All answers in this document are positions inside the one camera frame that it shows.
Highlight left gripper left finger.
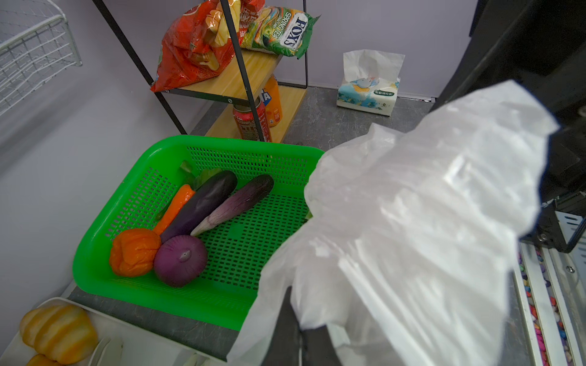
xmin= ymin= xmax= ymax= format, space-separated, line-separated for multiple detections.
xmin=261 ymin=287 xmax=302 ymax=366

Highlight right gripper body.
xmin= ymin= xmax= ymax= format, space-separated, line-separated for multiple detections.
xmin=434 ymin=1 xmax=585 ymax=253

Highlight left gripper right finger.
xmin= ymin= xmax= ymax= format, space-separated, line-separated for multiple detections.
xmin=302 ymin=326 xmax=342 ymax=366

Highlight white plastic grocery bag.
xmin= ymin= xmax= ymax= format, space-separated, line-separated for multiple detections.
xmin=227 ymin=81 xmax=558 ymax=365

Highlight purple toy onion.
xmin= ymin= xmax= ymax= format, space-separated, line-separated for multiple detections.
xmin=154 ymin=235 xmax=208 ymax=288

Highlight green plastic basket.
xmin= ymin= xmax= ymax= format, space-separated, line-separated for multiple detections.
xmin=73 ymin=135 xmax=323 ymax=331

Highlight light purple toy eggplant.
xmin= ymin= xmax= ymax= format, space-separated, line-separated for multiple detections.
xmin=190 ymin=175 xmax=274 ymax=236

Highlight white plastic tray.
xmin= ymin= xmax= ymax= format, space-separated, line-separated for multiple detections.
xmin=1 ymin=297 xmax=226 ymax=365

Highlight tissue pack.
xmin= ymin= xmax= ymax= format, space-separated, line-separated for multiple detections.
xmin=337 ymin=50 xmax=405 ymax=117

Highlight dark toy eggplant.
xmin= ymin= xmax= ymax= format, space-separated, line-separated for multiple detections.
xmin=160 ymin=170 xmax=238 ymax=242

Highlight orange toy pepper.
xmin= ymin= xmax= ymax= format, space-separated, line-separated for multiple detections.
xmin=109 ymin=228 xmax=162 ymax=278

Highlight metal kitchen tongs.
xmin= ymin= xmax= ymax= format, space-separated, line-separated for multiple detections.
xmin=89 ymin=337 xmax=124 ymax=366

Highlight toy croissant bread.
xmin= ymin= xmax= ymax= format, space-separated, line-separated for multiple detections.
xmin=19 ymin=304 xmax=99 ymax=365

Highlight red soda can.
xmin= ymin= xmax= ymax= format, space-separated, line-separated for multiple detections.
xmin=233 ymin=98 xmax=273 ymax=143

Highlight orange drink bottle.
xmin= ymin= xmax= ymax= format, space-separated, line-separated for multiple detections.
xmin=261 ymin=75 xmax=283 ymax=127

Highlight green Fox's candy bag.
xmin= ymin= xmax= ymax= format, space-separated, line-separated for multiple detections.
xmin=241 ymin=6 xmax=320 ymax=59

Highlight red snack bag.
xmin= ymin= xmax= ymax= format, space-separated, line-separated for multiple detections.
xmin=150 ymin=0 xmax=266 ymax=93

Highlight wooden black-frame shelf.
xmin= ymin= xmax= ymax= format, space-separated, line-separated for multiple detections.
xmin=94 ymin=1 xmax=308 ymax=143

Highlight long white wire basket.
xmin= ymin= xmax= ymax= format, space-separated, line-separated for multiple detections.
xmin=1 ymin=0 xmax=82 ymax=114

